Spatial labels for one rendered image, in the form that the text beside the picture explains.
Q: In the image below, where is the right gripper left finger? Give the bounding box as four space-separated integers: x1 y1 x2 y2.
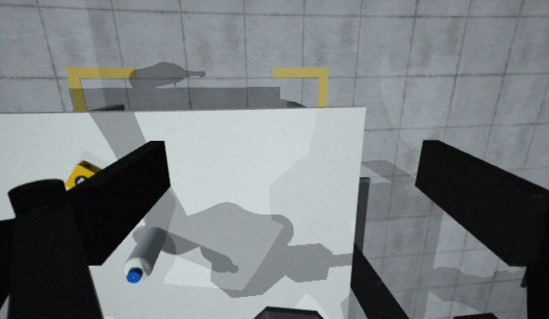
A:
0 141 171 319

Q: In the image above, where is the grey bottle with blue cap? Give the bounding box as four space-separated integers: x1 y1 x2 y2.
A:
123 227 166 283

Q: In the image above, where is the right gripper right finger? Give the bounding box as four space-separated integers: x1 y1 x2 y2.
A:
415 140 549 319

